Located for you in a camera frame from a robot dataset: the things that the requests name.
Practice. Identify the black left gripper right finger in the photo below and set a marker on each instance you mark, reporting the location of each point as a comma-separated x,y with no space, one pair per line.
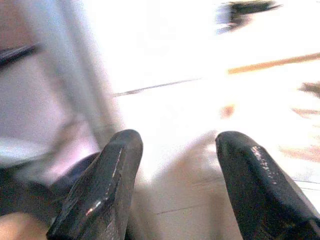
260,195

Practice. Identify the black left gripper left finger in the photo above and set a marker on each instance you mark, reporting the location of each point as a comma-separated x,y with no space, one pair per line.
100,190

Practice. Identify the dark navy garment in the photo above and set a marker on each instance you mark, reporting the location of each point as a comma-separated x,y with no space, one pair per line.
30,185

